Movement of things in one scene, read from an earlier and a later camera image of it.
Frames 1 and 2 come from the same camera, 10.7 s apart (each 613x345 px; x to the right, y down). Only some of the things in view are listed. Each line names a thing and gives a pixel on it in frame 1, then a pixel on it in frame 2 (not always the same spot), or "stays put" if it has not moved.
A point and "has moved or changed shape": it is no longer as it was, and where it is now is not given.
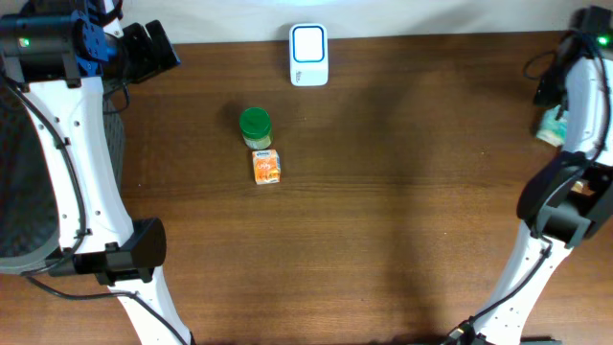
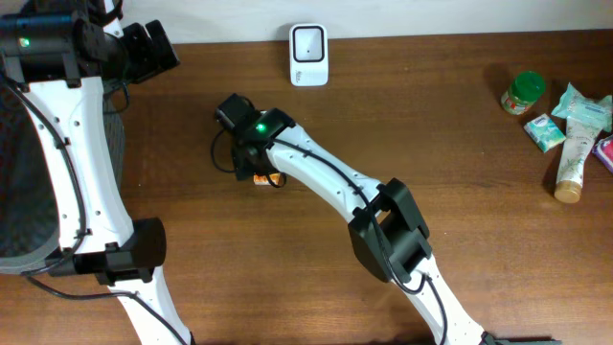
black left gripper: (132, 39) stays put
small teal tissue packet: (552, 129) has moved or changed shape
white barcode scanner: (308, 55) stays put
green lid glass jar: (256, 127) to (528, 87)
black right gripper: (546, 96) to (244, 163)
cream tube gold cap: (582, 187) to (579, 133)
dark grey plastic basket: (31, 200) stays put
